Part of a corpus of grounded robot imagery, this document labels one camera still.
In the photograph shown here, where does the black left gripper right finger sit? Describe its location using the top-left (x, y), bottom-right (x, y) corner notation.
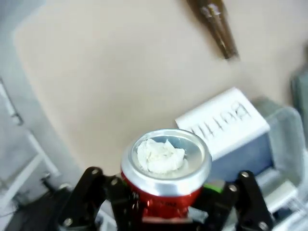
top-left (192, 170), bottom-right (275, 231)

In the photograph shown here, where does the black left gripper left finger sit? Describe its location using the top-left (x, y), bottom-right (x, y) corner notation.
top-left (57, 166), bottom-right (143, 231)

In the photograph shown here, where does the red soda can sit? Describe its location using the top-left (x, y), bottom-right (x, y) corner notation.
top-left (120, 129), bottom-right (213, 222)

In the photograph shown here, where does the grey plastic basket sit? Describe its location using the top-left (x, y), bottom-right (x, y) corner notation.
top-left (211, 96), bottom-right (304, 217)

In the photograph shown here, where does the crumpled white tissue wad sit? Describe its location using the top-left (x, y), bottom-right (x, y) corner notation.
top-left (136, 138), bottom-right (185, 173)

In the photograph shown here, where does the white bottle label sign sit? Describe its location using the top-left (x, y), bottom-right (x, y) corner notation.
top-left (175, 87), bottom-right (270, 161)

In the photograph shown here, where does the white metal frame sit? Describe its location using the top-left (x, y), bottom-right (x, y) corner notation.
top-left (0, 77), bottom-right (61, 205)

